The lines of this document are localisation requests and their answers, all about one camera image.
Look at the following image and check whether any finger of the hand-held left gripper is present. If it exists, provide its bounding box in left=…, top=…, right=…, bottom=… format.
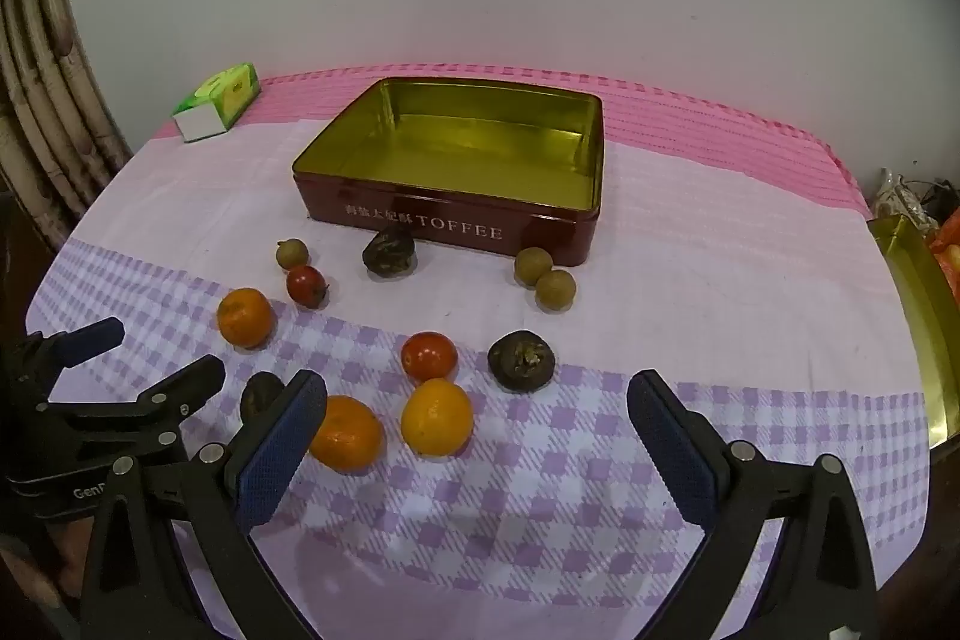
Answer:
left=37, top=353, right=227, bottom=459
left=15, top=316, right=126, bottom=386

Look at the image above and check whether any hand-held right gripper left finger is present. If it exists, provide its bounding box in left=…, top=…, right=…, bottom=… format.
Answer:
left=79, top=370, right=329, bottom=640

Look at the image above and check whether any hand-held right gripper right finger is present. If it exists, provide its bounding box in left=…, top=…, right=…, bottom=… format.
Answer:
left=626, top=368, right=880, bottom=640

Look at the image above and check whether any dark wrinkled passion fruit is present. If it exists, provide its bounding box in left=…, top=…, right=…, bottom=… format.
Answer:
left=240, top=372, right=286, bottom=423
left=487, top=330, right=557, bottom=393
left=362, top=227, right=417, bottom=275

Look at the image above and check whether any orange mandarin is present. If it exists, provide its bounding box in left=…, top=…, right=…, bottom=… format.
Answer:
left=400, top=378, right=474, bottom=457
left=309, top=395, right=386, bottom=472
left=217, top=287, right=275, bottom=348

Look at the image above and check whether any red tomato with calyx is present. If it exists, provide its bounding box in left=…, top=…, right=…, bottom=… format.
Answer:
left=286, top=264, right=331, bottom=308

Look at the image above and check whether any smooth red tomato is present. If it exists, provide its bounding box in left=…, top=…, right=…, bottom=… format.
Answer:
left=401, top=331, right=458, bottom=382

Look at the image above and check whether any dark red tin box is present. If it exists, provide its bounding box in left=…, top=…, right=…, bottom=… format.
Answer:
left=292, top=77, right=605, bottom=268

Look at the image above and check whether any pink purple checked tablecloth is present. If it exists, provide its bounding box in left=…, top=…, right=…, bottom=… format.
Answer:
left=26, top=61, right=931, bottom=640

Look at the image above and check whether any rattan chair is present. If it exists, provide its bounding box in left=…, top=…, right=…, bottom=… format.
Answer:
left=0, top=0, right=132, bottom=236

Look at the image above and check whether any green tissue box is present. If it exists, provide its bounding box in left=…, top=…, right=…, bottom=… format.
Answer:
left=172, top=62, right=261, bottom=143

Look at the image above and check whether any gold tin lid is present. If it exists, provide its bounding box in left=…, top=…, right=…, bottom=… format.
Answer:
left=866, top=215, right=960, bottom=442

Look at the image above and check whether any white plastic bag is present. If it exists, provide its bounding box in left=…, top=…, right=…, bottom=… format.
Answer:
left=870, top=167, right=938, bottom=229

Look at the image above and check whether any orange plastic bag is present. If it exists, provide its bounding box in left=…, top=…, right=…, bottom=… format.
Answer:
left=926, top=212, right=960, bottom=304

